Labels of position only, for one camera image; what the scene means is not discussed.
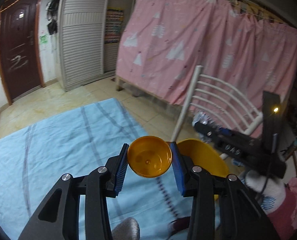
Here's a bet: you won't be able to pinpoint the white louvered wardrobe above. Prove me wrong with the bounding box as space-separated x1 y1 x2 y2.
58 0 108 91

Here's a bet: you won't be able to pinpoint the orange plastic lid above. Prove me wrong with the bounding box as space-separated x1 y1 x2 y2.
127 135 172 178

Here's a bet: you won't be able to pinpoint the pink patterned curtain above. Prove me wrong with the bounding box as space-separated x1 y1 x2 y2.
115 0 297 138

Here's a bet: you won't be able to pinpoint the silver snack wrapper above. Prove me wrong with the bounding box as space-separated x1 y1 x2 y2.
192 111 216 127

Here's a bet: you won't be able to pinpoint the light blue bed sheet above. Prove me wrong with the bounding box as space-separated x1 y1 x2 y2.
0 99 193 239

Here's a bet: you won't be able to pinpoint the white gloved left hand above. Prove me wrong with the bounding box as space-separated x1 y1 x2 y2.
112 217 140 240

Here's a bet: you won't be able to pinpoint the white metal chair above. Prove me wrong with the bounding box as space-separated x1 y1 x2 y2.
171 65 263 141

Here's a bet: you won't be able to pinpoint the colourful wall chart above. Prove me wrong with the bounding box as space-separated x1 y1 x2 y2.
104 8 124 44

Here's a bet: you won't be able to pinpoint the dark brown door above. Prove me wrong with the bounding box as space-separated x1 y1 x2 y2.
0 0 45 105

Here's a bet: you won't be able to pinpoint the black bags on hook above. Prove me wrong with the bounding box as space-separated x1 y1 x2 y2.
46 0 60 36

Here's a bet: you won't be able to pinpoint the white gloved right hand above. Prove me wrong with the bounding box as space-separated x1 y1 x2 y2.
239 170 286 215

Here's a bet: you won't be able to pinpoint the wooden bed frame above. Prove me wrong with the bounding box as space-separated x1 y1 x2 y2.
113 75 182 111

